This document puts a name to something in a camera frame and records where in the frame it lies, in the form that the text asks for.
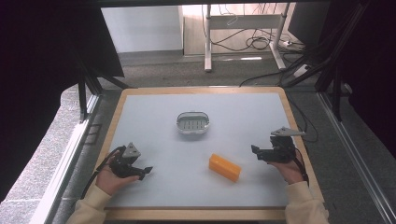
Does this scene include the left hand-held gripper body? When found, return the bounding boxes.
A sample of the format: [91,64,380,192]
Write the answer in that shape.
[108,142,145,180]

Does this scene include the person's right hand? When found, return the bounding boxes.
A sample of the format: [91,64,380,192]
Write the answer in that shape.
[268,155,308,186]

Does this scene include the person's left hand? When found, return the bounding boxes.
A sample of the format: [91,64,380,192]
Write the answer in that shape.
[95,154,140,197]

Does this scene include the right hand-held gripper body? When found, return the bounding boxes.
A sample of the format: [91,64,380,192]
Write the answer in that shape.
[259,126,306,164]

